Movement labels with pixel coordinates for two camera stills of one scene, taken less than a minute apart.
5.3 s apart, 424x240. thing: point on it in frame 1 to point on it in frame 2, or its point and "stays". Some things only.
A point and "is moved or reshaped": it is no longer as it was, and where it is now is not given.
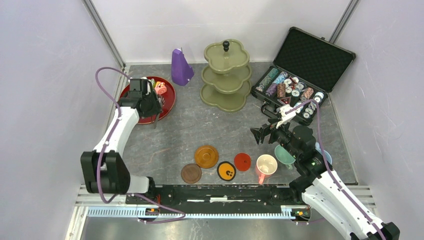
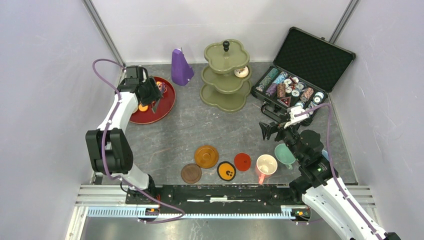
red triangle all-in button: (286, 100) stays
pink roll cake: (160, 88) stays
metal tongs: (157, 116) is moved or reshaped
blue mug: (327, 155) stays
